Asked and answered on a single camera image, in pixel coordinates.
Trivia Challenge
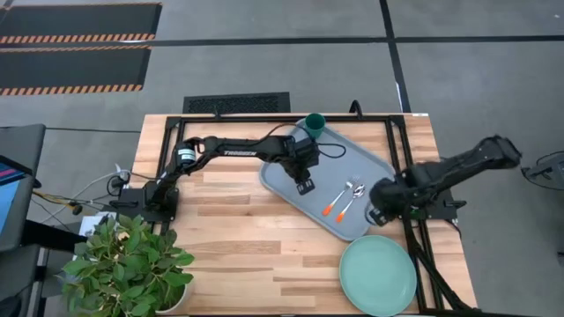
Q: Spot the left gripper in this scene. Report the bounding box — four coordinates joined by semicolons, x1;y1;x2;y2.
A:
284;151;316;196

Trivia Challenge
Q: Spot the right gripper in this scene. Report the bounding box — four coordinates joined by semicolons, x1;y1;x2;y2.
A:
367;177;404;227

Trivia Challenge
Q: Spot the orange-handled metal spoon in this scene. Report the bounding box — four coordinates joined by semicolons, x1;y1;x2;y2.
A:
335;183;367;225

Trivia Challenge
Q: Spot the grey plastic tray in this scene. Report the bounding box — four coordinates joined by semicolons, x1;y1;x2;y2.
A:
258;117;397;242

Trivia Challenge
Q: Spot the light green plate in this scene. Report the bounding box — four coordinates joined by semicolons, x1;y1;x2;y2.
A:
338;234;419;317

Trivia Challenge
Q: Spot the dark green cup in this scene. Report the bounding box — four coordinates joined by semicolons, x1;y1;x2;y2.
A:
304;112;327;140

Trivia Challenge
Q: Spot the black floor vent grate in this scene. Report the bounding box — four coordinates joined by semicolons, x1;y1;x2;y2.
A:
182;91;292;115

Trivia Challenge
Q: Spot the white plant pot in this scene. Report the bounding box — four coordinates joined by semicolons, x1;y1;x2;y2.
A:
153;281;191;316

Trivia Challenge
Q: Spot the green leafy plant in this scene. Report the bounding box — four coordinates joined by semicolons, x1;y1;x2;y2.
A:
60;214;196;317

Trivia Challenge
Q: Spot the white paper sheet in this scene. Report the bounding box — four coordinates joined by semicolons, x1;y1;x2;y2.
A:
78;210;116;237

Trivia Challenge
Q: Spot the black orange-striped floor mat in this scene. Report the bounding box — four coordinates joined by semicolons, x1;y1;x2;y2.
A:
0;1;164;46
0;44;153;98

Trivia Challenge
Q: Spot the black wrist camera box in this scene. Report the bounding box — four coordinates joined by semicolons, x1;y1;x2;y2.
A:
299;138;321;168

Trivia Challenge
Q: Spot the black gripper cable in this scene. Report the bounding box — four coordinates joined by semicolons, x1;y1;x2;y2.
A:
315;141;348;160

